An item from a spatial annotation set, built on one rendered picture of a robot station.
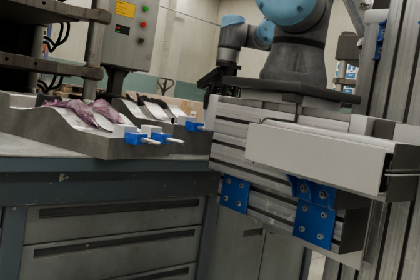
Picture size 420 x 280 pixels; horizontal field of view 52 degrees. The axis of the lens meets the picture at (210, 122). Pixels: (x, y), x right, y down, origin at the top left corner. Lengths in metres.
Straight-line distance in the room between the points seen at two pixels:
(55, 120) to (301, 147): 0.68
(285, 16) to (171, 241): 0.83
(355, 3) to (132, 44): 1.15
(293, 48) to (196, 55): 9.55
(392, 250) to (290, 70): 0.43
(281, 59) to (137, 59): 1.38
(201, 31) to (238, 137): 9.61
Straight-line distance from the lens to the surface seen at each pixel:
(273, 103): 0.94
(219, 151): 1.03
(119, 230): 1.26
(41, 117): 1.21
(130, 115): 1.48
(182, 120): 1.33
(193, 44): 10.39
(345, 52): 5.55
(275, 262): 1.84
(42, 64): 1.94
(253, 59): 9.86
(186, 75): 10.28
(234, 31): 1.38
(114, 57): 2.16
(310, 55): 0.94
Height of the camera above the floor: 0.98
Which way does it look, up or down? 3 degrees down
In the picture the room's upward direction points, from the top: 9 degrees clockwise
